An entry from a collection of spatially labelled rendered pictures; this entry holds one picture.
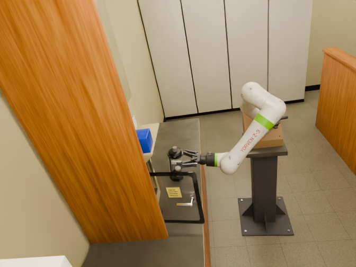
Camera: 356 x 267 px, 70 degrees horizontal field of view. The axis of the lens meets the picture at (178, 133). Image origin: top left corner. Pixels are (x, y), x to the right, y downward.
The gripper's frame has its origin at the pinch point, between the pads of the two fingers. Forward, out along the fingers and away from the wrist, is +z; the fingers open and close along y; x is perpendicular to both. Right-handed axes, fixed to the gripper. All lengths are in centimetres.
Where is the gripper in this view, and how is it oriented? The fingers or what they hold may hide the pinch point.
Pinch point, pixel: (176, 157)
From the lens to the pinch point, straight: 172.6
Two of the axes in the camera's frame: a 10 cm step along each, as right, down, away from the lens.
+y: -1.3, 5.8, -8.1
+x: 0.4, 8.1, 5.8
